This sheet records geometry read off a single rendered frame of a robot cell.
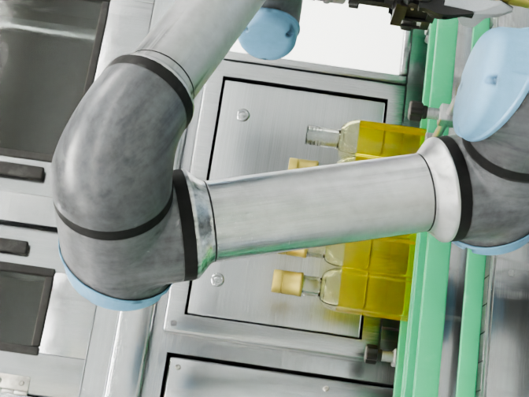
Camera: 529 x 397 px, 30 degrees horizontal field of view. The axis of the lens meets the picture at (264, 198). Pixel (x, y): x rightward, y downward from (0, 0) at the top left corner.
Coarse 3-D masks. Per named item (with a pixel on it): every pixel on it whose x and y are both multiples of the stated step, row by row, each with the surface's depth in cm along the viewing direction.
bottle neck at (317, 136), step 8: (312, 128) 149; (320, 128) 149; (328, 128) 150; (312, 136) 149; (320, 136) 149; (328, 136) 149; (336, 136) 149; (312, 144) 150; (320, 144) 150; (328, 144) 149; (336, 144) 149
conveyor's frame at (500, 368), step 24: (504, 24) 150; (528, 24) 150; (504, 264) 130; (528, 264) 130; (504, 288) 129; (528, 288) 129; (504, 312) 128; (528, 312) 128; (504, 336) 127; (528, 336) 127; (504, 360) 126; (528, 360) 126; (504, 384) 125; (528, 384) 125
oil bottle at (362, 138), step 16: (352, 128) 148; (368, 128) 148; (384, 128) 148; (400, 128) 148; (416, 128) 148; (352, 144) 147; (368, 144) 147; (384, 144) 147; (400, 144) 147; (416, 144) 147
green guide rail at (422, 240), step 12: (420, 240) 140; (420, 252) 139; (420, 264) 139; (420, 276) 138; (420, 288) 138; (420, 300) 137; (408, 348) 136; (408, 360) 135; (408, 372) 135; (408, 384) 134; (408, 396) 134
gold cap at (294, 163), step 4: (292, 160) 148; (296, 160) 148; (300, 160) 148; (304, 160) 148; (308, 160) 148; (292, 164) 147; (296, 164) 147; (300, 164) 147; (304, 164) 147; (308, 164) 147; (312, 164) 147; (316, 164) 147; (288, 168) 147; (292, 168) 147; (296, 168) 147; (300, 168) 147
